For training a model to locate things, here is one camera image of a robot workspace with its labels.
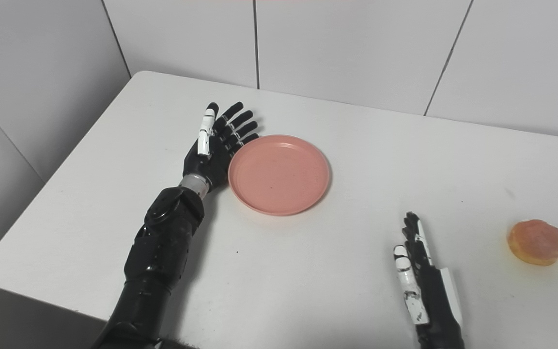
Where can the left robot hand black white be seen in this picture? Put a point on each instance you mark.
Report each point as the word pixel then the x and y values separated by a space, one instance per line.
pixel 216 145

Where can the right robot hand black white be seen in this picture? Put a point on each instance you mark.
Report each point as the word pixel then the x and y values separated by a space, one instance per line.
pixel 424 286

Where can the pink round plate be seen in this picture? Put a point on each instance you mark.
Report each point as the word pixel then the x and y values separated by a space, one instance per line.
pixel 279 175

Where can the orange cream puff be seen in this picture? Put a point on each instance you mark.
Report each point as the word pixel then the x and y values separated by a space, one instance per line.
pixel 535 242

